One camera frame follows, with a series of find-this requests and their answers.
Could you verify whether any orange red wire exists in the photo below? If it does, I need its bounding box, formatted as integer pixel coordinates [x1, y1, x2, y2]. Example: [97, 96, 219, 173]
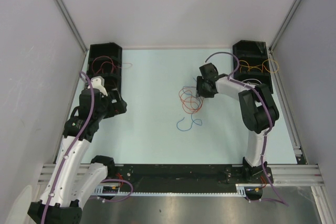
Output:
[178, 87, 203, 114]

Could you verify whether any pink wire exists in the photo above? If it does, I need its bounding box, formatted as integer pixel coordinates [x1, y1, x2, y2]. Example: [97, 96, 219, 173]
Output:
[91, 56, 132, 76]

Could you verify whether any white wire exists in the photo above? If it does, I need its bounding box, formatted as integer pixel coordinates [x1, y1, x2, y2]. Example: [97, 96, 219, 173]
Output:
[241, 78, 260, 86]

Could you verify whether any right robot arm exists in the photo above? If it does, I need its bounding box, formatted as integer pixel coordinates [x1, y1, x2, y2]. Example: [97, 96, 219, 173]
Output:
[196, 63, 279, 183]

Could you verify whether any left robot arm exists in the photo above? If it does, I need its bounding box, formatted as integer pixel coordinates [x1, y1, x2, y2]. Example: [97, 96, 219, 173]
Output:
[28, 88, 127, 223]

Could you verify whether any left black compartment bin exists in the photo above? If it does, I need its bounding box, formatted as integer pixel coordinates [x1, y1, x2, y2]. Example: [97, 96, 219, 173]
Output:
[86, 42, 122, 93]

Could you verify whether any black compartment bin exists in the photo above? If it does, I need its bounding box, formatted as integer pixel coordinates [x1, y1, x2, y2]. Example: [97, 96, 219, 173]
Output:
[232, 40, 274, 94]
[86, 42, 122, 93]

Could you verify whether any right black compartment bin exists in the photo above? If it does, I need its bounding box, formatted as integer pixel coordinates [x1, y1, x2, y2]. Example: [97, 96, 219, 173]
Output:
[232, 40, 274, 94]

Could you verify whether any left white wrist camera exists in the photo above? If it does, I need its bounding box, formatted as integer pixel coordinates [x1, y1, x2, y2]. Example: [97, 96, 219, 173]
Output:
[88, 76, 108, 97]

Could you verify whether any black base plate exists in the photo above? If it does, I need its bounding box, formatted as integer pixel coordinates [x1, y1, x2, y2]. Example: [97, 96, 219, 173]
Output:
[115, 164, 274, 193]

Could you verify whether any grey slotted cable duct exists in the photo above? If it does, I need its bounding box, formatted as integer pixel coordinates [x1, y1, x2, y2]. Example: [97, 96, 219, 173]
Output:
[91, 185, 246, 198]

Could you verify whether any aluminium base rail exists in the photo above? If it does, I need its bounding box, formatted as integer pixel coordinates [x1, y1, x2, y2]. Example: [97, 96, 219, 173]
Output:
[37, 164, 324, 186]

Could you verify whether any right aluminium frame post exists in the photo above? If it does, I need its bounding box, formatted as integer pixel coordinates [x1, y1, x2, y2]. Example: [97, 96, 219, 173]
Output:
[269, 0, 303, 52]

